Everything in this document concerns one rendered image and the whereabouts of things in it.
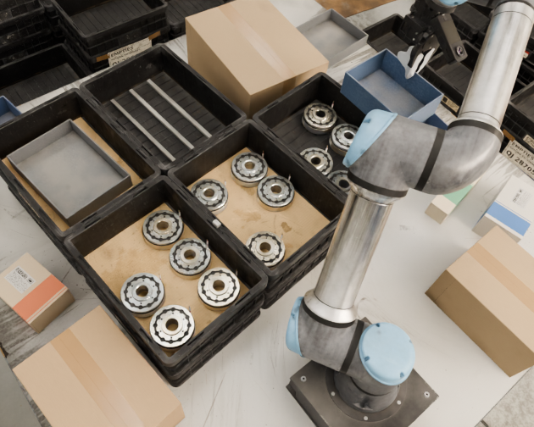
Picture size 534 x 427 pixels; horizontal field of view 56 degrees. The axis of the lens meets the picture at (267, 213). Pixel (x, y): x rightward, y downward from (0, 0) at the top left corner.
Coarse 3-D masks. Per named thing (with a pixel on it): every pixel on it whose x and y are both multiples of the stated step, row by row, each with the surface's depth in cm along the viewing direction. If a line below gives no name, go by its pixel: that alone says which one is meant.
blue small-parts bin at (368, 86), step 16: (368, 64) 131; (384, 64) 135; (400, 64) 130; (352, 80) 126; (368, 80) 134; (384, 80) 135; (400, 80) 133; (416, 80) 129; (352, 96) 129; (368, 96) 124; (384, 96) 132; (400, 96) 132; (416, 96) 132; (432, 96) 127; (368, 112) 127; (400, 112) 129; (416, 112) 121; (432, 112) 128
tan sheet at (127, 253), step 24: (144, 216) 134; (120, 240) 130; (144, 240) 131; (96, 264) 126; (120, 264) 127; (144, 264) 127; (168, 264) 128; (216, 264) 129; (120, 288) 123; (168, 288) 124; (192, 288) 125; (216, 288) 125; (240, 288) 126; (192, 312) 122; (216, 312) 122
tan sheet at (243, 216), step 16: (208, 176) 143; (224, 176) 143; (240, 192) 141; (256, 192) 141; (240, 208) 138; (256, 208) 139; (288, 208) 140; (304, 208) 140; (224, 224) 135; (240, 224) 136; (256, 224) 136; (272, 224) 137; (288, 224) 137; (304, 224) 137; (320, 224) 138; (288, 240) 134; (304, 240) 135; (288, 256) 132
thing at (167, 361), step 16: (160, 176) 130; (144, 192) 127; (176, 192) 127; (112, 208) 123; (192, 208) 125; (96, 224) 121; (208, 224) 123; (64, 240) 118; (224, 240) 121; (80, 256) 118; (240, 256) 120; (96, 272) 114; (256, 272) 118; (256, 288) 116; (240, 304) 113; (128, 320) 109; (224, 320) 112; (144, 336) 108; (208, 336) 111; (160, 352) 106; (176, 352) 106
